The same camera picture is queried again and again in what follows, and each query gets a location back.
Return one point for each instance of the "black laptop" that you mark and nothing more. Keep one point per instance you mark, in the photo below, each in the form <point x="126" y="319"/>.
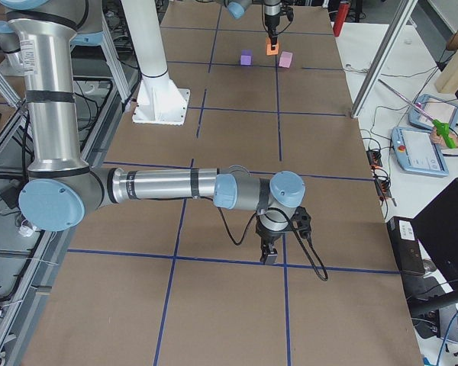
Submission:
<point x="436" y="227"/>

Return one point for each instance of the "black computer box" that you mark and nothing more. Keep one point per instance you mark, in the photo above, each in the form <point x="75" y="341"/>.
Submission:
<point x="405" y="246"/>

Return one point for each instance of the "near teach pendant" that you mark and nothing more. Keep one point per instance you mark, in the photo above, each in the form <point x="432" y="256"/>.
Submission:
<point x="416" y="153"/>

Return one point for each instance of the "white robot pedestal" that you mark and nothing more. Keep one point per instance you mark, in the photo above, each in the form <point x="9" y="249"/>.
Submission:
<point x="159" y="101"/>

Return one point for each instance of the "far teach pendant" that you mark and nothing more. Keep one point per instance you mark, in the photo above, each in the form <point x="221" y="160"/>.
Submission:
<point x="444" y="111"/>

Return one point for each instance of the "person's hand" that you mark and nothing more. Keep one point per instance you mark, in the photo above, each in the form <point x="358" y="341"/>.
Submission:
<point x="437" y="139"/>

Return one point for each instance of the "black power adapter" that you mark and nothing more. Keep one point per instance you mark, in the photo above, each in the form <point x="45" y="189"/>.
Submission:
<point x="9" y="195"/>

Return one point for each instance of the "red bottle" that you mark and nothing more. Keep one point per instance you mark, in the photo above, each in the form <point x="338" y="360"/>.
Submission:
<point x="340" y="17"/>

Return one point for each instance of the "orange black connector strip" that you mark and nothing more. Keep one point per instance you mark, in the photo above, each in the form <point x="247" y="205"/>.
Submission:
<point x="381" y="177"/>

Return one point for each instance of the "aluminium frame post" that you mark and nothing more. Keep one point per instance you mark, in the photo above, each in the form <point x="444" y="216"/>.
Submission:
<point x="399" y="20"/>

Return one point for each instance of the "green grabber tool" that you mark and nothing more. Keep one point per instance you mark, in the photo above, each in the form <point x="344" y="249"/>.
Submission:
<point x="442" y="129"/>

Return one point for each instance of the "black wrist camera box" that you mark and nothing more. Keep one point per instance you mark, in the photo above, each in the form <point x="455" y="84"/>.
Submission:
<point x="302" y="220"/>

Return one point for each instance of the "pink foam block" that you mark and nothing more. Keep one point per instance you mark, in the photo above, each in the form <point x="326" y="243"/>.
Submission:
<point x="285" y="59"/>

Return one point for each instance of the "purple foam block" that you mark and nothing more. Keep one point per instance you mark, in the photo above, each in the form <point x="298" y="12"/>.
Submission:
<point x="246" y="57"/>

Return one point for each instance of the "teach pendant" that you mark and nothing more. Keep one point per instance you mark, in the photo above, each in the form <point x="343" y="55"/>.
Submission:
<point x="444" y="111"/>
<point x="416" y="153"/>

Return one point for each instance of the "orange foam block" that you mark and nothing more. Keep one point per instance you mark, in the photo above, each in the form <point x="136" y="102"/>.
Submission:
<point x="272" y="49"/>

